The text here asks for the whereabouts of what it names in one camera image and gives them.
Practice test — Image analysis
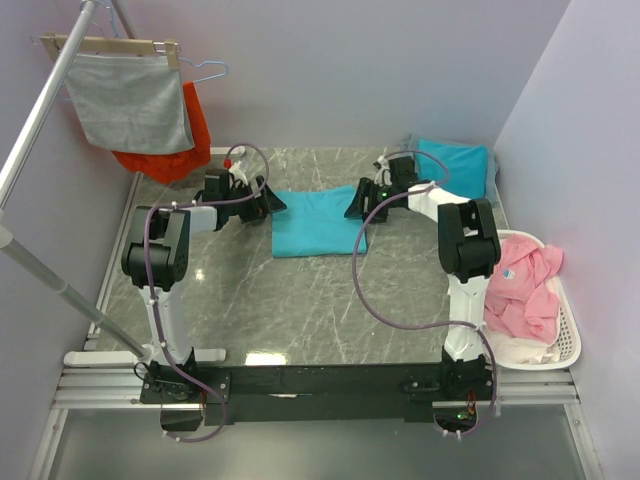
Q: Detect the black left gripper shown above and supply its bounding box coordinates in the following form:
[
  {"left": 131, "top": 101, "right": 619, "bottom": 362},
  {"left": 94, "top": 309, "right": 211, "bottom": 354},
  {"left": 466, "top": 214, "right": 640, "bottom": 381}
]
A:
[{"left": 225, "top": 176, "right": 287, "bottom": 224}]

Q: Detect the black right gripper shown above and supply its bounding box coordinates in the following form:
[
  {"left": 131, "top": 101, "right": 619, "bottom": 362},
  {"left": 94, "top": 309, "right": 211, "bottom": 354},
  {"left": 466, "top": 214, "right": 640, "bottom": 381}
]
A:
[{"left": 342, "top": 178, "right": 395, "bottom": 225}]

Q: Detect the turquoise t shirt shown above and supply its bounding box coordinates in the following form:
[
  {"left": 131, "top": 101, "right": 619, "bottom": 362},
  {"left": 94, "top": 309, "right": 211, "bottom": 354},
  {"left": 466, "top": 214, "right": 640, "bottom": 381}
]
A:
[
  {"left": 272, "top": 185, "right": 363, "bottom": 258},
  {"left": 415, "top": 139, "right": 489, "bottom": 199}
]

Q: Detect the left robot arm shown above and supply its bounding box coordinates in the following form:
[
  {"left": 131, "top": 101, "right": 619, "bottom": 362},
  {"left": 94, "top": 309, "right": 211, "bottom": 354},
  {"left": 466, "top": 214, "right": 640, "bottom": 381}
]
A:
[{"left": 121, "top": 168, "right": 287, "bottom": 402}]

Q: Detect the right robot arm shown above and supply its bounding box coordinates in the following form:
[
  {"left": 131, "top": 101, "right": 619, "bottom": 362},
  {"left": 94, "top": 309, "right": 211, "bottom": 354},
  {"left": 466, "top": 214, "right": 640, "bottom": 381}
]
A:
[{"left": 344, "top": 151, "right": 501, "bottom": 399}]

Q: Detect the white rack foot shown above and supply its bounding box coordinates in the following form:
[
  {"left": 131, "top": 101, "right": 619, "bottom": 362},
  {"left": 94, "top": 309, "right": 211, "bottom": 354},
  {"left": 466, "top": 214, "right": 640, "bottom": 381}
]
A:
[{"left": 210, "top": 145, "right": 246, "bottom": 157}]

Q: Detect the orange hanging garment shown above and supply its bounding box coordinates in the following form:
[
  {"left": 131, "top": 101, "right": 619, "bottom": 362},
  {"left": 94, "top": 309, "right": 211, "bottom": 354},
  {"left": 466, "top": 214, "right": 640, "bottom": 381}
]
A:
[{"left": 113, "top": 82, "right": 211, "bottom": 184}]

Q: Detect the folded turquoise t shirt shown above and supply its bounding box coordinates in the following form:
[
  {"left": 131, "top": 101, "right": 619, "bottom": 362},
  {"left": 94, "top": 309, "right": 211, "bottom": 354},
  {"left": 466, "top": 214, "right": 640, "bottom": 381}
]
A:
[{"left": 415, "top": 139, "right": 489, "bottom": 199}]

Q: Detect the grey hanging cloth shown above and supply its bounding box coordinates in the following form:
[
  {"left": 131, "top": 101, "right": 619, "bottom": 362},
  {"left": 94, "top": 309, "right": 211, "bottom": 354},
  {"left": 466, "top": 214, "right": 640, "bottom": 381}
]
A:
[{"left": 64, "top": 54, "right": 194, "bottom": 155}]

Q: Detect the pink t shirt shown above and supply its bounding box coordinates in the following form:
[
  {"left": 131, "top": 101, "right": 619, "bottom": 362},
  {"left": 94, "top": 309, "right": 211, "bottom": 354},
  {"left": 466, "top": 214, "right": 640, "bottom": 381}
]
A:
[{"left": 484, "top": 234, "right": 564, "bottom": 345}]

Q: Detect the black base beam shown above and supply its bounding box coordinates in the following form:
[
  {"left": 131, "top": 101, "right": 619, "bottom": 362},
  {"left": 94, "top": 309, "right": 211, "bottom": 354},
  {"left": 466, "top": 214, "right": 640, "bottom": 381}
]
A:
[{"left": 140, "top": 360, "right": 492, "bottom": 426}]

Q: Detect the wooden clip hanger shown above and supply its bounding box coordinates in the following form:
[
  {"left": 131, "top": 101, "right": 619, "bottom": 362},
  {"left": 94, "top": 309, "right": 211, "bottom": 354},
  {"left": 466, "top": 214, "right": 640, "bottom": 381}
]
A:
[{"left": 38, "top": 32, "right": 180, "bottom": 71}]

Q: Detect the white laundry basket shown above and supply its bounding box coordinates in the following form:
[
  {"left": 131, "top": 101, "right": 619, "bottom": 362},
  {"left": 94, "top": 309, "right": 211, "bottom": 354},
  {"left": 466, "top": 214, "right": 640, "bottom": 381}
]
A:
[{"left": 487, "top": 229, "right": 584, "bottom": 371}]

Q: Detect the metal clothes rack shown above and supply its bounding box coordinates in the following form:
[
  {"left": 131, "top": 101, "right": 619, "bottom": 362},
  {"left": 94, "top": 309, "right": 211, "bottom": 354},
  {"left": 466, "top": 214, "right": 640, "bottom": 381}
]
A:
[{"left": 1, "top": 1, "right": 153, "bottom": 361}]

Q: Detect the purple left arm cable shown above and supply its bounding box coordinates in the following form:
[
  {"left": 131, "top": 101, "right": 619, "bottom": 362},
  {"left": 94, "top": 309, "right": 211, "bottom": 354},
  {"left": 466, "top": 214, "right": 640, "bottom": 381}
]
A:
[{"left": 143, "top": 143, "right": 271, "bottom": 445}]

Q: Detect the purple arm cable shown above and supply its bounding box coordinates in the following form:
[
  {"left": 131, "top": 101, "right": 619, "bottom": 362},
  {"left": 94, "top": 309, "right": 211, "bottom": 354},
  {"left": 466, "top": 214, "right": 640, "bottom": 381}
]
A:
[
  {"left": 351, "top": 149, "right": 499, "bottom": 437},
  {"left": 143, "top": 143, "right": 271, "bottom": 445}
]

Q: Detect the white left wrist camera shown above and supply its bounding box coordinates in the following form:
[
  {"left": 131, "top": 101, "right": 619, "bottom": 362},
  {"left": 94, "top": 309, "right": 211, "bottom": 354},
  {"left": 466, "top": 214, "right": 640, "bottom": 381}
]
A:
[{"left": 224, "top": 158, "right": 251, "bottom": 185}]

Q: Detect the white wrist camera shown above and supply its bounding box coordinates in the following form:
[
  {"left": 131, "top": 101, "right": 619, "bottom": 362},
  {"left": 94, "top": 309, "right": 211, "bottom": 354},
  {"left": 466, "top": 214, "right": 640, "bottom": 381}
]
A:
[
  {"left": 224, "top": 158, "right": 251, "bottom": 185},
  {"left": 374, "top": 155, "right": 393, "bottom": 187}
]

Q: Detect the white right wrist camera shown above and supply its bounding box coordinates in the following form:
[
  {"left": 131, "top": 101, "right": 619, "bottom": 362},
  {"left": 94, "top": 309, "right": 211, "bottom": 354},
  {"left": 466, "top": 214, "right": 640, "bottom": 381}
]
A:
[{"left": 374, "top": 155, "right": 393, "bottom": 187}]

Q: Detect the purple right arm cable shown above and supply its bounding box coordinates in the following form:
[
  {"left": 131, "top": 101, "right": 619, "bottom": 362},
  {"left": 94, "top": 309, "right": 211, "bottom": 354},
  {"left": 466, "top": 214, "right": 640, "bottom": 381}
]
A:
[{"left": 351, "top": 149, "right": 499, "bottom": 437}]

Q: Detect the aluminium rail frame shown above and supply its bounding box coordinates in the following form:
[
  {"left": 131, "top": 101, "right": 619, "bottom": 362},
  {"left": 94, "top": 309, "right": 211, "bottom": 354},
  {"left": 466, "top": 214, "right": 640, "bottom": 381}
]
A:
[{"left": 51, "top": 368, "right": 581, "bottom": 410}]

